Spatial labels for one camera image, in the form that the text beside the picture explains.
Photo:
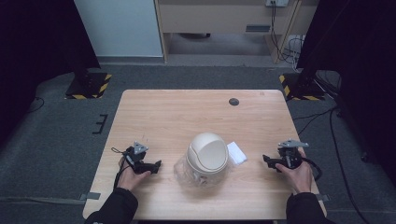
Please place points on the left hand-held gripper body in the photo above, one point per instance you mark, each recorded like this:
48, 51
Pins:
137, 156

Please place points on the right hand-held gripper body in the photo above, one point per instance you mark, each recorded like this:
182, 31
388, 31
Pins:
291, 155

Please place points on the person's left hand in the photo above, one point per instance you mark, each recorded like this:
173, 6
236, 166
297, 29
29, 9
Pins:
132, 179

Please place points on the person's right hand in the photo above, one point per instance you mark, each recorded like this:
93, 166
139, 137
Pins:
297, 179

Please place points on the clear plastic bag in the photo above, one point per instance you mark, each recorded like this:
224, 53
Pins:
182, 172

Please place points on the white tissue packet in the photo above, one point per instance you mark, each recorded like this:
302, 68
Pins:
236, 154

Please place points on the cream swing-lid trash bin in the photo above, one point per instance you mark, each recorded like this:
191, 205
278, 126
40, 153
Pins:
208, 157

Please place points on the grey table foot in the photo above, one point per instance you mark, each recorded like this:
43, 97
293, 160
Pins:
90, 196
323, 198

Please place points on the black yellow-striped stand base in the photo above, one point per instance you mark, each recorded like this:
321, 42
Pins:
300, 90
88, 87

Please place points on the black curtain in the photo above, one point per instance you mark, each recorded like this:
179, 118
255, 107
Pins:
358, 62
37, 56

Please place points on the white panel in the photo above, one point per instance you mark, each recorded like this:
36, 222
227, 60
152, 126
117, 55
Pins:
120, 28

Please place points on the light wooden desk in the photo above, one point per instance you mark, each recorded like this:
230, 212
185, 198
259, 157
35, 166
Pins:
218, 18

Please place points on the grey wall socket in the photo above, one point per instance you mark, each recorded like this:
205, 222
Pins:
277, 2

